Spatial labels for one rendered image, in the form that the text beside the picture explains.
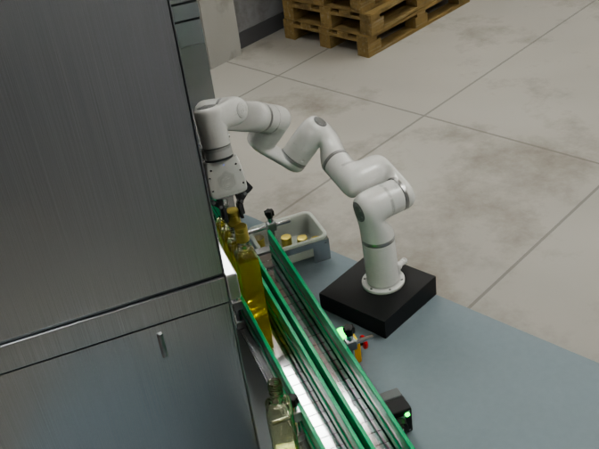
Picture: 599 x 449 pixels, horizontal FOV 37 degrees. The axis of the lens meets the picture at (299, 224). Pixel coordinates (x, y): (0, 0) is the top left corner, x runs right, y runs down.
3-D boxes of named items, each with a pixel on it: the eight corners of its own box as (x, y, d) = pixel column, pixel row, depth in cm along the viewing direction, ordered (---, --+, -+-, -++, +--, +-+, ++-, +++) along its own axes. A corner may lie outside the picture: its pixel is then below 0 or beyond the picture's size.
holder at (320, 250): (233, 256, 289) (230, 236, 285) (312, 232, 296) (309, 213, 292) (250, 284, 276) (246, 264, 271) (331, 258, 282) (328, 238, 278)
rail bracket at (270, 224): (239, 252, 267) (233, 218, 260) (291, 237, 271) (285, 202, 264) (242, 257, 264) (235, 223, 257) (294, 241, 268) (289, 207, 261)
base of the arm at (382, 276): (386, 258, 268) (381, 216, 259) (420, 272, 260) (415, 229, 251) (353, 285, 259) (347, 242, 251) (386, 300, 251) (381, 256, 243)
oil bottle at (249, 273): (242, 308, 245) (231, 245, 233) (262, 302, 246) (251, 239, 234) (249, 320, 240) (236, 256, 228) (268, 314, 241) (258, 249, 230)
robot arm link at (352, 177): (324, 180, 257) (371, 160, 263) (369, 233, 243) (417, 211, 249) (324, 156, 250) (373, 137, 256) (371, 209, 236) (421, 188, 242)
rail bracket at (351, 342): (345, 364, 221) (340, 323, 214) (372, 355, 223) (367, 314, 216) (351, 374, 218) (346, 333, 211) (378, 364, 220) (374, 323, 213)
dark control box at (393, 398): (370, 421, 221) (367, 396, 217) (398, 411, 223) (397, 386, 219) (384, 444, 215) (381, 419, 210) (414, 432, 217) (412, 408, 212)
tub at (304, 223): (249, 249, 290) (244, 228, 286) (312, 231, 296) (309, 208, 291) (266, 278, 276) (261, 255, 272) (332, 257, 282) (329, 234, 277)
